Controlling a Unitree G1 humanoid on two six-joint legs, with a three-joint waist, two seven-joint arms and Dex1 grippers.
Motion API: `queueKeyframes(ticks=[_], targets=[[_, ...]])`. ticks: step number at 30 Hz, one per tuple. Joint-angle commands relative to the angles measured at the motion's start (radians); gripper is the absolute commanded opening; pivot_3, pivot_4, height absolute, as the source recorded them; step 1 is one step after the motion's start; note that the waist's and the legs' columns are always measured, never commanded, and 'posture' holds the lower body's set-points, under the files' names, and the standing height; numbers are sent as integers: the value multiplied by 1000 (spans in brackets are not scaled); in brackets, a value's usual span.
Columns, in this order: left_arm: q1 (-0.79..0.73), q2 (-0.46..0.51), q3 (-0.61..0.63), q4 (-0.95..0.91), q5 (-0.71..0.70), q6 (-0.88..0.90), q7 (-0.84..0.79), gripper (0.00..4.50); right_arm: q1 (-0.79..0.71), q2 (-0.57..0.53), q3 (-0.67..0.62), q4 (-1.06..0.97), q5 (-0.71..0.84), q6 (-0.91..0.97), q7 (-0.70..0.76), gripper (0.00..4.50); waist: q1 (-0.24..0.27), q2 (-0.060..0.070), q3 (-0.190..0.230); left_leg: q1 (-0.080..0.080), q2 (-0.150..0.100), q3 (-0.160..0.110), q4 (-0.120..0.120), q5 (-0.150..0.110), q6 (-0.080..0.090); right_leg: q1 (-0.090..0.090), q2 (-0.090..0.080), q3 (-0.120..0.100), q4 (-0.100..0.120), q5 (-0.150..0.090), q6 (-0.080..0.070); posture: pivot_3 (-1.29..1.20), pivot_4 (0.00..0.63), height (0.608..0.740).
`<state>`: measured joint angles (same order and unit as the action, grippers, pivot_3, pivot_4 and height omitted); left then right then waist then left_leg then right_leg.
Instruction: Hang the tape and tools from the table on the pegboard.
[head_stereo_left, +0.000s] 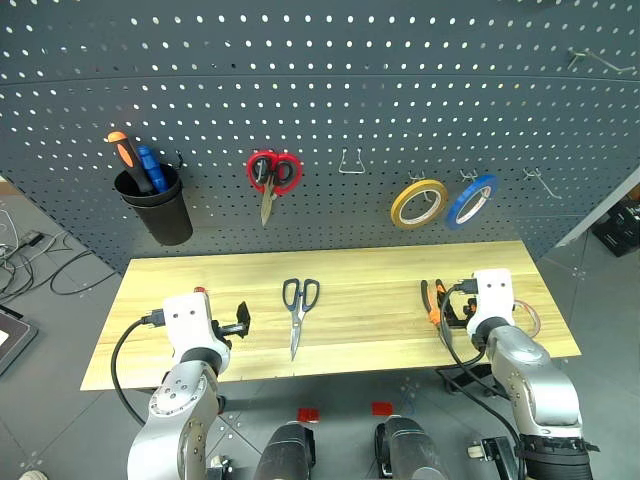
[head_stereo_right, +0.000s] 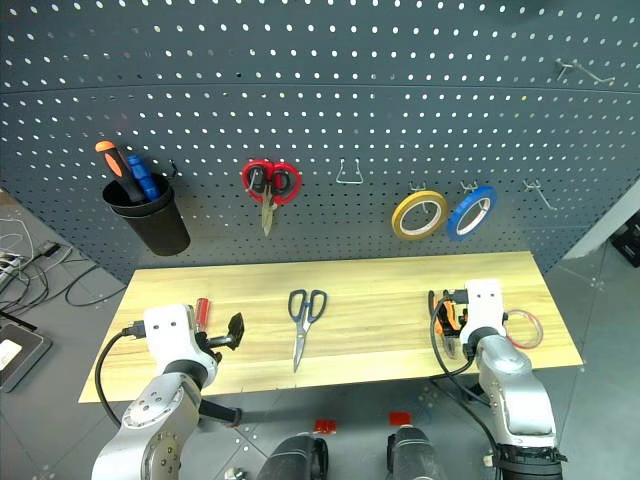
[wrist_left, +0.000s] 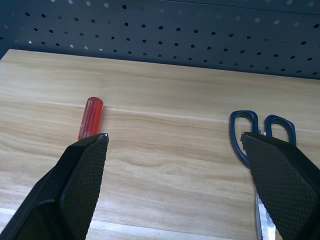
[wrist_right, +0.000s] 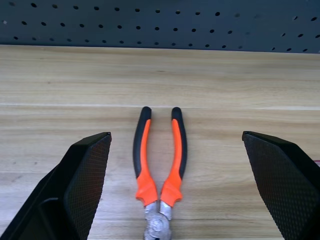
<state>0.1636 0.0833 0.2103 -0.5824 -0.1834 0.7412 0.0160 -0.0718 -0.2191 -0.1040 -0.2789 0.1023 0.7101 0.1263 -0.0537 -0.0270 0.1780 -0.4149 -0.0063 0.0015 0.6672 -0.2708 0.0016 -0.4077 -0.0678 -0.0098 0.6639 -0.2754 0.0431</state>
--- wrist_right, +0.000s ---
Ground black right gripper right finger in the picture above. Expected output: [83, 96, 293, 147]
[241, 130, 320, 240]

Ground dark blue pegboard panel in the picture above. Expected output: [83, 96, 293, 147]
[0, 0, 320, 55]

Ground orange and black pliers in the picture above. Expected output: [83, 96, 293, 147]
[133, 106, 188, 240]

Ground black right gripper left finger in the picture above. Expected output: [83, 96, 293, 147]
[0, 131, 112, 240]

